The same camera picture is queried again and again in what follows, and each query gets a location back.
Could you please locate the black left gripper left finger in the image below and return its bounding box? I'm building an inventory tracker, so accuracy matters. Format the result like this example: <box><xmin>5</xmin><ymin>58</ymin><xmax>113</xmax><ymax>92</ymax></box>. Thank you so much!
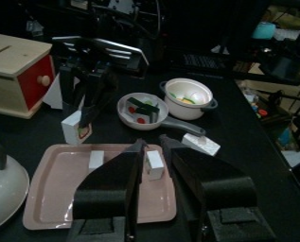
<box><xmin>66</xmin><ymin>137</ymin><xmax>150</xmax><ymax>242</ymax></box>

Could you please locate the nori-wrapped sushi piece, red dot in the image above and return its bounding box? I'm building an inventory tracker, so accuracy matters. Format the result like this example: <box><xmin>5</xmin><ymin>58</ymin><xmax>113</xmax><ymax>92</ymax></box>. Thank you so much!
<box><xmin>126</xmin><ymin>96</ymin><xmax>150</xmax><ymax>116</ymax></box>
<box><xmin>133</xmin><ymin>104</ymin><xmax>162</xmax><ymax>125</ymax></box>

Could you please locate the teal cup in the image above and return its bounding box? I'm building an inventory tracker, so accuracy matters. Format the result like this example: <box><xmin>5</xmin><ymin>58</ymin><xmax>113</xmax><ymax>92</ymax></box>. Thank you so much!
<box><xmin>251</xmin><ymin>21</ymin><xmax>277</xmax><ymax>41</ymax></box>

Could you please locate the wooden box with red drawer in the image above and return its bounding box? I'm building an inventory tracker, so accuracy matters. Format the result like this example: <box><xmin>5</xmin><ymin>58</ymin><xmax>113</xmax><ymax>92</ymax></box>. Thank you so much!
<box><xmin>0</xmin><ymin>33</ymin><xmax>58</xmax><ymax>120</ymax></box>

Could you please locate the white sushi rice block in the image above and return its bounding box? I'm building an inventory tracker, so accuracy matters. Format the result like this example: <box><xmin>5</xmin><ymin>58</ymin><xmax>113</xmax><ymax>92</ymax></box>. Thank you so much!
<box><xmin>145</xmin><ymin>149</ymin><xmax>166</xmax><ymax>182</ymax></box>

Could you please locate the white pot with grey handles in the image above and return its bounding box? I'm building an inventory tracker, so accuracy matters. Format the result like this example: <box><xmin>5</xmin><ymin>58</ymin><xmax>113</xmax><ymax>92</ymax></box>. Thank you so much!
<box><xmin>158</xmin><ymin>78</ymin><xmax>220</xmax><ymax>121</ymax></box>

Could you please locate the pink rectangular tray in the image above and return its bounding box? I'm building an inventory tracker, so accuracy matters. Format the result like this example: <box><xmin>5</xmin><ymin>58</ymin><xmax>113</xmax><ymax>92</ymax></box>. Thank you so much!
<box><xmin>22</xmin><ymin>143</ymin><xmax>178</xmax><ymax>231</ymax></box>

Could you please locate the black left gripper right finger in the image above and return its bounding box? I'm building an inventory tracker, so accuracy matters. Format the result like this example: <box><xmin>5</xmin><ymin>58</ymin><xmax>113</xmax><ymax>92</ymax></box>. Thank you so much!
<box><xmin>157</xmin><ymin>133</ymin><xmax>279</xmax><ymax>242</ymax></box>

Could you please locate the black keyboard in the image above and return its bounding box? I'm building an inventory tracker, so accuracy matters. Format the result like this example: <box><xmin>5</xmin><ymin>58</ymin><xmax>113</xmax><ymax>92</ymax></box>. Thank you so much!
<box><xmin>181</xmin><ymin>52</ymin><xmax>225</xmax><ymax>70</ymax></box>

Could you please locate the white rectangular block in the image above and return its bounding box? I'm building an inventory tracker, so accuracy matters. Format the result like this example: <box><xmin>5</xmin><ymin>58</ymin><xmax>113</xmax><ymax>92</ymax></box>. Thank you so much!
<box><xmin>181</xmin><ymin>132</ymin><xmax>221</xmax><ymax>157</ymax></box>

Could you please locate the yellow and green toy food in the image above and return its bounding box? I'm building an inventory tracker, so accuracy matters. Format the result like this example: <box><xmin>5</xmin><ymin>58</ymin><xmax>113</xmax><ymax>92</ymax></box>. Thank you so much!
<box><xmin>174</xmin><ymin>95</ymin><xmax>197</xmax><ymax>106</ymax></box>

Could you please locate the white pan with grey handle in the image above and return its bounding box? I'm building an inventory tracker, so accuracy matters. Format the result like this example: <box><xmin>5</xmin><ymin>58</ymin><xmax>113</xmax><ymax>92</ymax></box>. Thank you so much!
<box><xmin>116</xmin><ymin>92</ymin><xmax>208</xmax><ymax>137</ymax></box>

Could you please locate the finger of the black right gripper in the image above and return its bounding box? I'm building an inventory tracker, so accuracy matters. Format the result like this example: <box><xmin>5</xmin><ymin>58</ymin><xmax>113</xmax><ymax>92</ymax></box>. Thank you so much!
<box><xmin>58</xmin><ymin>63</ymin><xmax>81</xmax><ymax>112</ymax></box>
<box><xmin>78</xmin><ymin>66</ymin><xmax>120</xmax><ymax>129</ymax></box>

